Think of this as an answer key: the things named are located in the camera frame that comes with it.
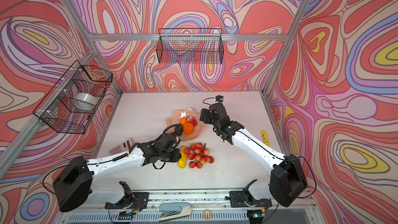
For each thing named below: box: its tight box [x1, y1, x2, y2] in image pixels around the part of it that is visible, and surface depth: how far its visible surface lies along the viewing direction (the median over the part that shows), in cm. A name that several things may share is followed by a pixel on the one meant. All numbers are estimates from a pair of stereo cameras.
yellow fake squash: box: [177, 146, 188, 169], surface depth 84 cm
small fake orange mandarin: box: [179, 117, 188, 126], surface depth 100 cm
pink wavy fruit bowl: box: [165, 107, 205, 142], surface depth 101 cm
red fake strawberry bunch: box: [183, 143, 215, 170], surface depth 84 cm
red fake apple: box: [186, 115, 198, 127], surface depth 100 cm
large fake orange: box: [182, 122, 195, 135], surface depth 95 cm
